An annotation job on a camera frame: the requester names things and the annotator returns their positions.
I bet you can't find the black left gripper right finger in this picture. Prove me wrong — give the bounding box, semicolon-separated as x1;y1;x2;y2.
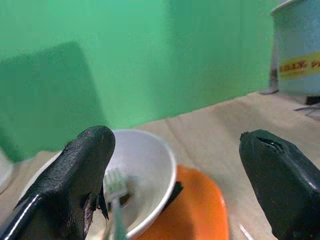
239;129;320;240

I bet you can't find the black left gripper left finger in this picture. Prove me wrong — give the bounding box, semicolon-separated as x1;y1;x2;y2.
0;125;116;240

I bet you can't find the pale green plastic fork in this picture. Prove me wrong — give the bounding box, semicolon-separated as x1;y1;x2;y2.
102;168;130;240

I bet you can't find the white thin stick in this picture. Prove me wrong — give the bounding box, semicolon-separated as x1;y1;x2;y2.
238;223;255;240

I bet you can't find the white bowl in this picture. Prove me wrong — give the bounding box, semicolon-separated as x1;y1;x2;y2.
23;128;178;240

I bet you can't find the orange plate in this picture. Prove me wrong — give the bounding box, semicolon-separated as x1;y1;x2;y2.
136;164;230;240

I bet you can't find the light blue yellow-labelled bucket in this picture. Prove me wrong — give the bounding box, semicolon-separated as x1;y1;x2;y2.
270;0;320;97

